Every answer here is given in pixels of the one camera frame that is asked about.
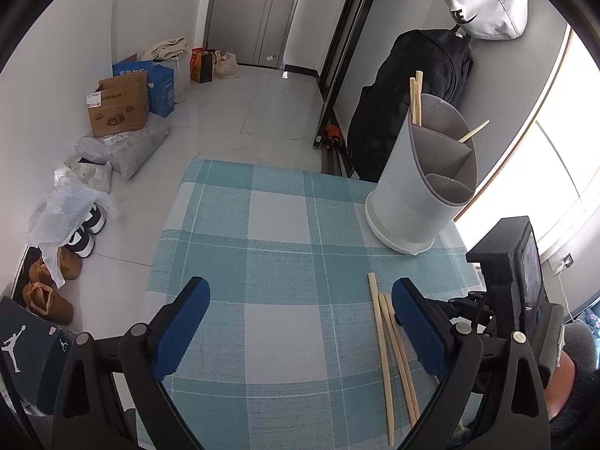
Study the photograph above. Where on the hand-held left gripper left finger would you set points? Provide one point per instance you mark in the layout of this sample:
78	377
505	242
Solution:
180	330

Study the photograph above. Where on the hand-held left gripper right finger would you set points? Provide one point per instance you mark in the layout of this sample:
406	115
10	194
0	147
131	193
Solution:
417	333

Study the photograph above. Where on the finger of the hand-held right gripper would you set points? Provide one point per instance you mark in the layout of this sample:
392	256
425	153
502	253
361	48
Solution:
468	309

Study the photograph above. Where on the wooden chopstick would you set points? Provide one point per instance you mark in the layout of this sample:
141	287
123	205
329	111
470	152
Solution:
380	361
473	131
406	366
398	365
413	103
419	98

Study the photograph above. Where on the grey white utensil holder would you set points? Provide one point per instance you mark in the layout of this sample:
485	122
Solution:
408	187

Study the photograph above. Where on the person's right forearm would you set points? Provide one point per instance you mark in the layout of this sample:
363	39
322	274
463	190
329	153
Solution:
586	408

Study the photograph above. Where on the person's right hand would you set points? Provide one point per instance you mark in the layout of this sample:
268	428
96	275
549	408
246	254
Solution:
560	389

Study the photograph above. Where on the teal checked tablecloth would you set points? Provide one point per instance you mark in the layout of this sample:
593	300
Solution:
281	290

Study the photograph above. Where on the brown shoe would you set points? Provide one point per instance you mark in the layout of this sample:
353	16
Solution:
51	304
68	265

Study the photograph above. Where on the black white sneaker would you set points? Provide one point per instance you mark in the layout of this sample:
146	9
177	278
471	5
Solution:
80	243
96	220

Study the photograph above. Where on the dark blue shoe box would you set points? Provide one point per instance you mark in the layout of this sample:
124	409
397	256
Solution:
33	351

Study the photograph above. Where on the crumpled white plastic bag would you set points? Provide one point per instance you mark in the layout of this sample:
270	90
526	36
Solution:
61	211

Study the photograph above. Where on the grey parcel bag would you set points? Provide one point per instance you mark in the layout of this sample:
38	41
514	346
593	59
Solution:
89	176
131	150

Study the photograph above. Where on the black backpack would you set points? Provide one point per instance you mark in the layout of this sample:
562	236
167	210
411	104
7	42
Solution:
375	126

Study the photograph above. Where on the orange black tool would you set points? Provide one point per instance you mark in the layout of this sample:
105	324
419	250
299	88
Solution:
333	135

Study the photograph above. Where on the brown cardboard box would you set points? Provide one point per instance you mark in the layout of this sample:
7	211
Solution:
117	112

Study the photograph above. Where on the blue cardboard box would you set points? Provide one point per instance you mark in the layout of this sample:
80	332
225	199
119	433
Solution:
164	89

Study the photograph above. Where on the beige plastic bag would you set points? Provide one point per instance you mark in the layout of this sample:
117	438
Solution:
226	65

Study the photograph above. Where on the cream cloth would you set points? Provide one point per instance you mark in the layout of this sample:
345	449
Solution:
166	48

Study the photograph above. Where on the black coat rack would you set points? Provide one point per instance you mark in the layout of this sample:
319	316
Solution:
342	47

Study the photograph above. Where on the grey door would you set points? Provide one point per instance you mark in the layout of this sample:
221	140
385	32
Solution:
248	14

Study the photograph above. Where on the wall socket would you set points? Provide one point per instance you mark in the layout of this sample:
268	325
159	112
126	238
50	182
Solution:
568	261

